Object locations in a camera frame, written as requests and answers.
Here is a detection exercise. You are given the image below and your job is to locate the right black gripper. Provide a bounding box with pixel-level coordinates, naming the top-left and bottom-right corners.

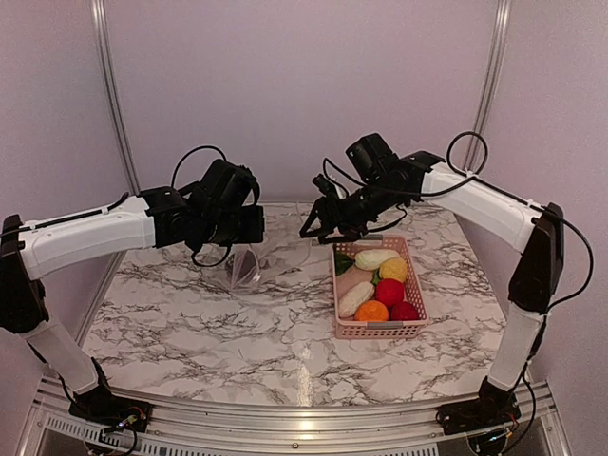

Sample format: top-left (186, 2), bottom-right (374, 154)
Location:
top-left (300, 177), bottom-right (407, 242)

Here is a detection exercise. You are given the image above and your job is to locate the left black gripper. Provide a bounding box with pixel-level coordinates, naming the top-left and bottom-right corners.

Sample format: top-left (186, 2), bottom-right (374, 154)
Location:
top-left (199, 204), bottom-right (263, 243)

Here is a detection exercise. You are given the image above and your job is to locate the dark maroon toy food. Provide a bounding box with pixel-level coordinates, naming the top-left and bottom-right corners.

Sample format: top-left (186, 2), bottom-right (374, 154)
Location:
top-left (225, 250), bottom-right (261, 289)

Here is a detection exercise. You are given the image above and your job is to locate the white long toy vegetable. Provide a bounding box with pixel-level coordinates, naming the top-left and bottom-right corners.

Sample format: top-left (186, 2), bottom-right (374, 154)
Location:
top-left (354, 249), bottom-right (400, 271)

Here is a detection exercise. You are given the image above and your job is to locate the beige toy food piece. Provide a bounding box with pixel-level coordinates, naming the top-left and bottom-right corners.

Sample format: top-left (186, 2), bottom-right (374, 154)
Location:
top-left (336, 266), bottom-right (374, 295)

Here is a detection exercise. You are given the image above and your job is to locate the yellow toy fruit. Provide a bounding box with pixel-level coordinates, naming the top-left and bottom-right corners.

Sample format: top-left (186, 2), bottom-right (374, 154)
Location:
top-left (378, 257), bottom-right (409, 283)

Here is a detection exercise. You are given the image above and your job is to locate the white toy bun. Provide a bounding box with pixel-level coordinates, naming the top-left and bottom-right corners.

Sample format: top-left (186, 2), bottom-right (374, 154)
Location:
top-left (338, 282), bottom-right (375, 318)

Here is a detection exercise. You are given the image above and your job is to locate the bright red toy fruit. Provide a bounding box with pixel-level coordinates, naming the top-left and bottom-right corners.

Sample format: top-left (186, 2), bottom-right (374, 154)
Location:
top-left (375, 279), bottom-right (405, 309)

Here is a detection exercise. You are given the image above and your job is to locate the pink plastic basket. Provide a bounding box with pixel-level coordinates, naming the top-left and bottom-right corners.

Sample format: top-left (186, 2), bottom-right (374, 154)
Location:
top-left (332, 235), bottom-right (428, 339)

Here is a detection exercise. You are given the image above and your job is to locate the clear zip top bag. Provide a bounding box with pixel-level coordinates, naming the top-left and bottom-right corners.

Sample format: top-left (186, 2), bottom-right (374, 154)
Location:
top-left (211, 201), bottom-right (313, 293)

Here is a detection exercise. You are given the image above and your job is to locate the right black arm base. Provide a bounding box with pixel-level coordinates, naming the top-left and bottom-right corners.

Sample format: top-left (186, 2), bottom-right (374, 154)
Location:
top-left (435, 398), bottom-right (522, 435)

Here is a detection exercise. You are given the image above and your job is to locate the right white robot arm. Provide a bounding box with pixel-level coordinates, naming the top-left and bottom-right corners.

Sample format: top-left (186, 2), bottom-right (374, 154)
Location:
top-left (299, 152), bottom-right (563, 426)

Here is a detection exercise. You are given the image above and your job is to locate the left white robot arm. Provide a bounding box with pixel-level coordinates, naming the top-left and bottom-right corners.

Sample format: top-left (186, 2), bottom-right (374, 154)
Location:
top-left (1, 186), bottom-right (265, 423)

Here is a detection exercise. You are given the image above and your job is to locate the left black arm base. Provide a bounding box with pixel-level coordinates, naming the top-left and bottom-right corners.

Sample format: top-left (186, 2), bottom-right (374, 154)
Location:
top-left (69, 396), bottom-right (152, 433)

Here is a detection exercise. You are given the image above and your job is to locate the orange toy fruit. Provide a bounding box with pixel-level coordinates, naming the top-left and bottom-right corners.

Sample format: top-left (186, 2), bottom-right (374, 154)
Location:
top-left (353, 300), bottom-right (390, 322)

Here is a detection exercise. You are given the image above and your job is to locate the dark red toy fruit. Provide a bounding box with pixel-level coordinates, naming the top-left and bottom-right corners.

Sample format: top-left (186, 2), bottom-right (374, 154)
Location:
top-left (389, 301), bottom-right (419, 321)

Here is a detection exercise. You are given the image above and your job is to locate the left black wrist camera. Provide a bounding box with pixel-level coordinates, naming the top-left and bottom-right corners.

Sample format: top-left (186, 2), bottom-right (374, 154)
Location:
top-left (188, 159), bottom-right (261, 213)

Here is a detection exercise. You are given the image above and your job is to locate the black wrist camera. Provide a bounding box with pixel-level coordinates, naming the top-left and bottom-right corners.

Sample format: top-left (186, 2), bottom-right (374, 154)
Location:
top-left (346, 133), bottom-right (398, 184)
top-left (188, 159), bottom-right (261, 213)

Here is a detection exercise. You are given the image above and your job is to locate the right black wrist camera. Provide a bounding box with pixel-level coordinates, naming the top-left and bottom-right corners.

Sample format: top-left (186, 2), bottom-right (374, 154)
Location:
top-left (346, 133), bottom-right (398, 184)

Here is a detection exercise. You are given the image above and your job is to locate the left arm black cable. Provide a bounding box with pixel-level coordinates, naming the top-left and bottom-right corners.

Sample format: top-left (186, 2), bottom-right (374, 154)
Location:
top-left (0, 145), bottom-right (229, 268)

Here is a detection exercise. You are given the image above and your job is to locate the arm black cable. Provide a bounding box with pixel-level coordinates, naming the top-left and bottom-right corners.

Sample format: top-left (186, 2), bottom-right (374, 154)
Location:
top-left (0, 145), bottom-right (229, 268)
top-left (445, 131), bottom-right (595, 310)

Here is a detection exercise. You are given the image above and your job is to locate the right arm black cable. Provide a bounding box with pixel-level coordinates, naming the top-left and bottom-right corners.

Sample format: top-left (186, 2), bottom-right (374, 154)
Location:
top-left (445, 131), bottom-right (595, 310)

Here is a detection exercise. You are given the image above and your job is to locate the right aluminium frame post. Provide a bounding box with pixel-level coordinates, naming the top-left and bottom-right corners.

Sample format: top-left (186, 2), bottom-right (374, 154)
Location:
top-left (467, 0), bottom-right (513, 139)

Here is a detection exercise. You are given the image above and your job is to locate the aluminium frame post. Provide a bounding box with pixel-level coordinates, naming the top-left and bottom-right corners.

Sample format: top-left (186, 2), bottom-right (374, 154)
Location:
top-left (90, 0), bottom-right (141, 194)
top-left (467, 0), bottom-right (513, 139)

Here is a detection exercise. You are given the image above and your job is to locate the left aluminium frame post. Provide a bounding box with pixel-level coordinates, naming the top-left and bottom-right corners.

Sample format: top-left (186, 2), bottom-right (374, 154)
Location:
top-left (90, 0), bottom-right (141, 194)

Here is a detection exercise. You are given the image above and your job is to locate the front aluminium frame rail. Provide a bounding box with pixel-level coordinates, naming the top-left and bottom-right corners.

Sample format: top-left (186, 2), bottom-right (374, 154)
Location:
top-left (18, 374), bottom-right (571, 456)

